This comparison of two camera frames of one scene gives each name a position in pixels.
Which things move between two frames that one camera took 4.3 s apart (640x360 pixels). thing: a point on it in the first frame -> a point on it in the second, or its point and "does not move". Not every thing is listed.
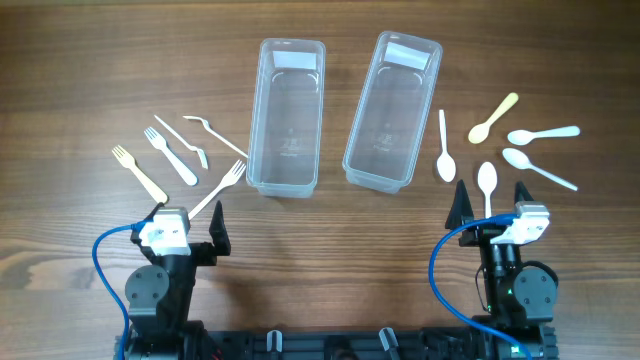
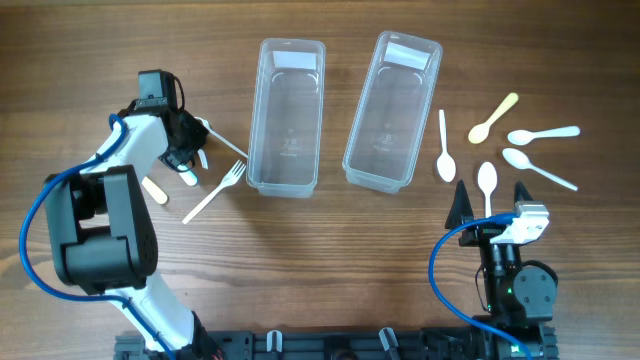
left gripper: (207, 253) -> (173, 159)
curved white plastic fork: (216, 134) does not move
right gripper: (461, 207) does not move
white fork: (231, 178) does not move
